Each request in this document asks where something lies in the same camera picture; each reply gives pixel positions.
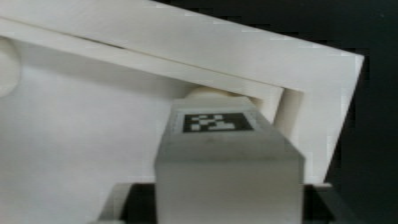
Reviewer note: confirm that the white U-shaped fence wall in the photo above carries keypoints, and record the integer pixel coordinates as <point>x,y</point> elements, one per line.
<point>183,45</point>

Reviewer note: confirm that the white square tabletop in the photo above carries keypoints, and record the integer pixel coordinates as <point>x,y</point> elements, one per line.
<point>84,115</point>

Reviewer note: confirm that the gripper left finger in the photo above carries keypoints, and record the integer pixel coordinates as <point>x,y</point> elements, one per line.
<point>130,205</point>

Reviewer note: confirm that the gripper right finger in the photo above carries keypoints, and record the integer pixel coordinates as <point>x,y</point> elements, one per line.
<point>325,209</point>

